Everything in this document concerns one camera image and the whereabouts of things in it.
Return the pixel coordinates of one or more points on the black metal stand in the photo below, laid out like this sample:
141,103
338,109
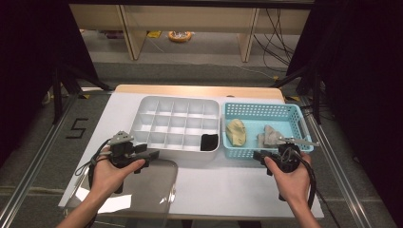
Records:
57,95
316,101

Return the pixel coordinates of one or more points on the person's left hand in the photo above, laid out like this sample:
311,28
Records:
106,180

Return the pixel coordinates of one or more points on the person's right hand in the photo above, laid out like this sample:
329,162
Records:
294,186

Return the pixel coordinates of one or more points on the white compartment storage box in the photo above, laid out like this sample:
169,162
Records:
177,123

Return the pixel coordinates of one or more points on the black curtain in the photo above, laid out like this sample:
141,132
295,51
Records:
25,63
364,79

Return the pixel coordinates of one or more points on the black sock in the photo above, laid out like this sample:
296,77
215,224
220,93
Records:
209,142

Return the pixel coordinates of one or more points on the purple packet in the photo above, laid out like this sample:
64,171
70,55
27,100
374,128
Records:
112,34

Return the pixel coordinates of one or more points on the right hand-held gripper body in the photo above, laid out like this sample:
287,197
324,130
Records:
286,160

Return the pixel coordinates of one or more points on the orange tape roll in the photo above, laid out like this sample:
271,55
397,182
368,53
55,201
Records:
180,36

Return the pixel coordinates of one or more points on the translucent grey box lid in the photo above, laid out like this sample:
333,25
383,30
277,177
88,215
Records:
149,190

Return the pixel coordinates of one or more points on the aluminium floor rail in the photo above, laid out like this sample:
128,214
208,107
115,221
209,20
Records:
335,174
38,158

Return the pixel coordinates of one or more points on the grey sock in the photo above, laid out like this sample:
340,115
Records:
269,136

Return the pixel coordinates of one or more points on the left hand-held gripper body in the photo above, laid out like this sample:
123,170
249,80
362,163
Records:
122,153

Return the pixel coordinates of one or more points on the yellow packet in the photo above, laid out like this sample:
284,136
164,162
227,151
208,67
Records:
154,34

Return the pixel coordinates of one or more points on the beige wooden desk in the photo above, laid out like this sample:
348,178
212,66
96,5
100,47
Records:
190,19

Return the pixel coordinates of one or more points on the beige sock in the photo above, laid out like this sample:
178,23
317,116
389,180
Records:
236,133

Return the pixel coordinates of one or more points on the blue plastic basket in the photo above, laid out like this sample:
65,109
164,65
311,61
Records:
269,110

